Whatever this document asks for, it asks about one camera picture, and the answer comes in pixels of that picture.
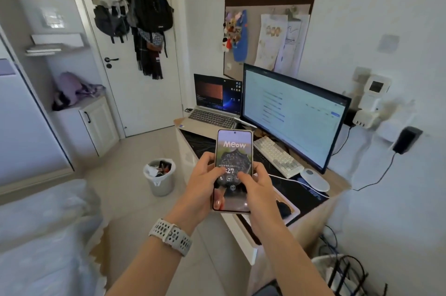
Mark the white computer mouse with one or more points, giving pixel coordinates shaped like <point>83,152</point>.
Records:
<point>314,179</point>

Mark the white tray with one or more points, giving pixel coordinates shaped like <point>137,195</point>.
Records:
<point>244,236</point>

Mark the person's right hand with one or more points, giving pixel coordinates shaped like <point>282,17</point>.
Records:
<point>259,198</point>

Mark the white paper sheet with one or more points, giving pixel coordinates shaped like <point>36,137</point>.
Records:
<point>294,48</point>

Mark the person's left thumb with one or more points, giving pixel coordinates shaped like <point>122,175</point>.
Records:
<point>218,198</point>

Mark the dark grey bag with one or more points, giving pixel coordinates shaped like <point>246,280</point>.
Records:
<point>109,23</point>

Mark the black power adapter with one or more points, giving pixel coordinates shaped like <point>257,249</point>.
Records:
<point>406,140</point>

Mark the paper sheet with drawings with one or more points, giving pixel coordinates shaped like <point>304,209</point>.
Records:
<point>268,43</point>

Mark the black desk mat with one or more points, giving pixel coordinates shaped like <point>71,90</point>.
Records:
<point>299,198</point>

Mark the wooden desk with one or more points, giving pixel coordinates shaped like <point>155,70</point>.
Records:
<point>313,222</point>

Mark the white plug adapter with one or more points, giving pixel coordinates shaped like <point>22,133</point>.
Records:
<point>364,119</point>

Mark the white wall device with screen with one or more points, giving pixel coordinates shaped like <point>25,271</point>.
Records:
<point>376,91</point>

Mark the white sports wristwatch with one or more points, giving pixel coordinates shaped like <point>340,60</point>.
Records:
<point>170,236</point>

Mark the smartphone with lit screen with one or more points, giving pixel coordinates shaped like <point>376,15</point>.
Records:
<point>234,147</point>

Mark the white and grey keyboard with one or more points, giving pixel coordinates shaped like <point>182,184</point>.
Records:
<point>277,156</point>

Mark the white door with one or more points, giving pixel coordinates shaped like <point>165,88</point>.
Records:
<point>146,97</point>

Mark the white books on shelf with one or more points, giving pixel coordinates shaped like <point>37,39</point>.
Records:
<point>55,43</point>

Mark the metal binder clip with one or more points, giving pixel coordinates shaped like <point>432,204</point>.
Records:
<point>293,13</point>

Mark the person's left hand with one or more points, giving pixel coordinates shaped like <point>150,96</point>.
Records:
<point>197,191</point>

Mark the person's right forearm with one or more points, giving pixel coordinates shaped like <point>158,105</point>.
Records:
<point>289,257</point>

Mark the white cabinet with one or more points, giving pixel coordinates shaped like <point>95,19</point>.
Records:
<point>94,128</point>

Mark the dark plaid scarf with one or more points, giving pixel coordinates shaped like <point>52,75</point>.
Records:
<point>149,58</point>

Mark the black computer monitor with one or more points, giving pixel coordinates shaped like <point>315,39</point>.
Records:
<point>292,111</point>

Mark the dark object in tray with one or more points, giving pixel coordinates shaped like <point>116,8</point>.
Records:
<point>285,210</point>

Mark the grey trash bin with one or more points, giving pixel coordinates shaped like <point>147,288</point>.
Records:
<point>160,180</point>

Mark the person's right thumb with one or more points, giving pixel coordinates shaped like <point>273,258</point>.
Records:
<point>243,176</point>

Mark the person's left forearm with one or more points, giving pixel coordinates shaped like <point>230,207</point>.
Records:
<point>146,264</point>

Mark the silver laptop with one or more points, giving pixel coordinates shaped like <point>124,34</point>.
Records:
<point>209,118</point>

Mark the blue fabric pouch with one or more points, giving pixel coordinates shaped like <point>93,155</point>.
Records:
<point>241,37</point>

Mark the white bed cover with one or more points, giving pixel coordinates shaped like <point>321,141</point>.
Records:
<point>41,240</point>

